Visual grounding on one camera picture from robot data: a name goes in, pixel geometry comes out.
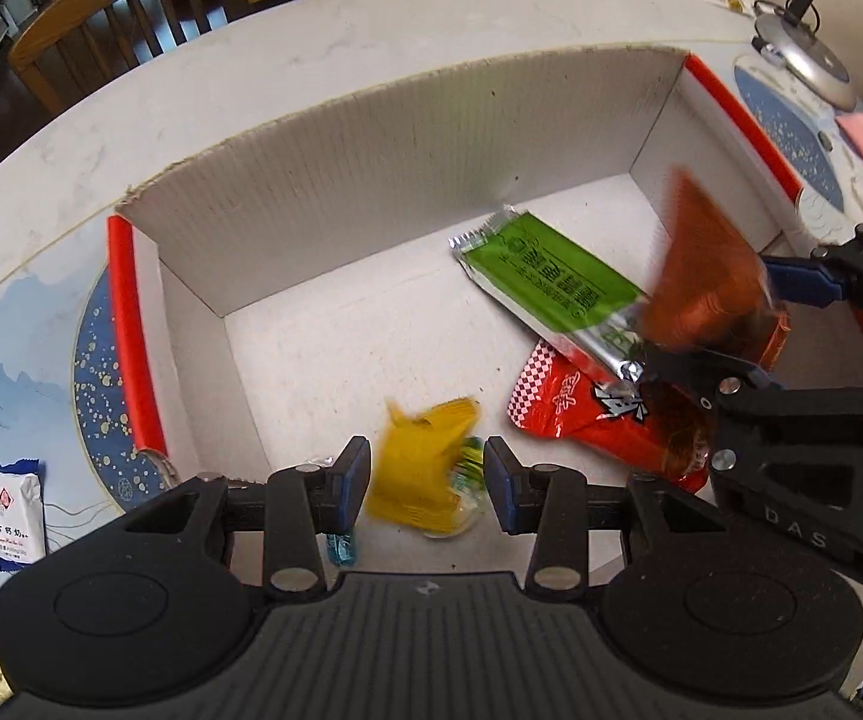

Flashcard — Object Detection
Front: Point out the silver desk lamp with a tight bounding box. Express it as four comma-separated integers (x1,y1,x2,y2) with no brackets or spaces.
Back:
750,0,860,112

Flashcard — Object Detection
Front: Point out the red snack packet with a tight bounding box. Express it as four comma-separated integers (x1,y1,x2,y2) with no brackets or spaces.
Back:
507,341,710,492

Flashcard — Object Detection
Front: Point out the red cardboard box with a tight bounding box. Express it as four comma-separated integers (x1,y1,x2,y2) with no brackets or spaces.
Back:
105,45,863,541

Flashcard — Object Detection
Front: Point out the yellow green candy packet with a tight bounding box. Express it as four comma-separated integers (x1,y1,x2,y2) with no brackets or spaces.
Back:
431,435,490,539

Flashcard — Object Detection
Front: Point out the red-brown foil packet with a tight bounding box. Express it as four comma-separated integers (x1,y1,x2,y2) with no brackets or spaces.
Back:
637,165,789,372

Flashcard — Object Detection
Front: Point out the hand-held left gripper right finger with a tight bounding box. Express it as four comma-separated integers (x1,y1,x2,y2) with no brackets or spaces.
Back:
483,436,714,592

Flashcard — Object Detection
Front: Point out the white and blue packet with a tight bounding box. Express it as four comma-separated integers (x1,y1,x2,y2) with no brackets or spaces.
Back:
0,460,47,573

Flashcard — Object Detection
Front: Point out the green snack packet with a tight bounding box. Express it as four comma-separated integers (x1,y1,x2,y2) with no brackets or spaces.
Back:
450,206,646,383

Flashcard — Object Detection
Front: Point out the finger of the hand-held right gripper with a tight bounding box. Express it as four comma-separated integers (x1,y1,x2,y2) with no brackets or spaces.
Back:
642,345,785,406
762,223,863,323

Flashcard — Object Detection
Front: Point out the gold foil packet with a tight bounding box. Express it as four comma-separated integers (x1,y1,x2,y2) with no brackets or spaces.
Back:
364,397,481,537

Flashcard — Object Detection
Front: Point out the wooden chair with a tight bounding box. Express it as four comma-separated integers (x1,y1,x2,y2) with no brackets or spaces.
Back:
9,0,253,117

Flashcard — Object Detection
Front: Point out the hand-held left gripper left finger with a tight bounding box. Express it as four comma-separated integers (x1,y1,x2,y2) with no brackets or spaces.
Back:
122,436,373,601

